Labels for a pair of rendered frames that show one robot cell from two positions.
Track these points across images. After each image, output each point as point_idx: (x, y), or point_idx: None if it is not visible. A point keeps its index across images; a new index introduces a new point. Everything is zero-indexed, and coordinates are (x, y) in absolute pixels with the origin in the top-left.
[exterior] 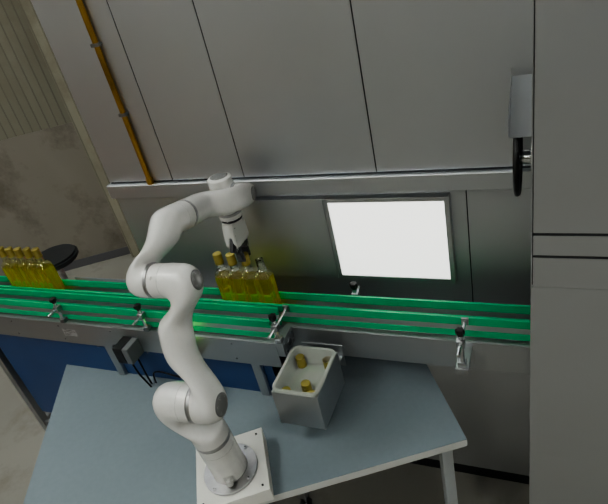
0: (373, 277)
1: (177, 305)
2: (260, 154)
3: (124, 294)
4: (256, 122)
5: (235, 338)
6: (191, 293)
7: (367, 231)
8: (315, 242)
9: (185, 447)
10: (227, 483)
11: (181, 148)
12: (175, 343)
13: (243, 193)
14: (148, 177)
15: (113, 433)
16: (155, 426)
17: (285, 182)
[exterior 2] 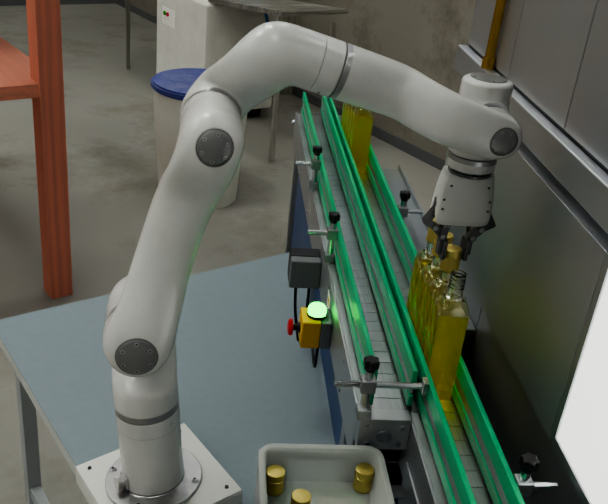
0: (583, 496)
1: (170, 160)
2: (598, 97)
3: (367, 204)
4: None
5: (349, 357)
6: (186, 156)
7: None
8: (559, 333)
9: (200, 417)
10: (114, 477)
11: (536, 25)
12: (151, 217)
13: (468, 119)
14: (487, 54)
15: (205, 334)
16: (228, 371)
17: (588, 176)
